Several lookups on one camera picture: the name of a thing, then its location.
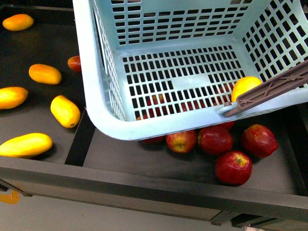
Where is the light blue plastic basket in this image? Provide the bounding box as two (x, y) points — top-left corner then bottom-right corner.
(73, 0), (308, 141)

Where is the yellow mango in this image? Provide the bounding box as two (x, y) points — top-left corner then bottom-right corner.
(0, 133), (53, 159)
(50, 95), (81, 128)

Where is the yellow lemon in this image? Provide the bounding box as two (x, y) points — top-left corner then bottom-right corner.
(231, 76), (262, 102)

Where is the brown basket handle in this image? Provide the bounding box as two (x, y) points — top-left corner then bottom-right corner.
(221, 61), (308, 117)

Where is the red apple under basket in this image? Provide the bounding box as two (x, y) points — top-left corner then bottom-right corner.
(142, 136), (165, 144)

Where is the red apple behind basket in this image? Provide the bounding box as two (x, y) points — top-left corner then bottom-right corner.
(67, 55), (82, 73)

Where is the orange mango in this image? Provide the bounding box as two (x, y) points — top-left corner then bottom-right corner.
(2, 14), (34, 31)
(28, 64), (62, 85)

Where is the yellow mango left edge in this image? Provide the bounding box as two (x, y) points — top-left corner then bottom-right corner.
(0, 87), (28, 110)

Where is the orange mango top left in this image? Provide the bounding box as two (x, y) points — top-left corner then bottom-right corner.
(2, 14), (34, 31)

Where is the red yellow apple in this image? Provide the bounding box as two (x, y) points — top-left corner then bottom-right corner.
(165, 130), (197, 154)

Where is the dark red apple middle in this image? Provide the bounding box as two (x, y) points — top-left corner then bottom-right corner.
(198, 126), (233, 156)

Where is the red apple front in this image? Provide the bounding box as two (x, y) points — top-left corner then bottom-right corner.
(215, 151), (253, 186)

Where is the red apple right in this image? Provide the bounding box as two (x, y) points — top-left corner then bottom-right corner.
(240, 124), (278, 159)

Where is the dark wooden display stand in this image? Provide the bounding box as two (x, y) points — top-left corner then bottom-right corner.
(0, 0), (308, 231)

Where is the orange floor tape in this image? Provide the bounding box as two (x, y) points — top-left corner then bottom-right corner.
(0, 190), (20, 205)

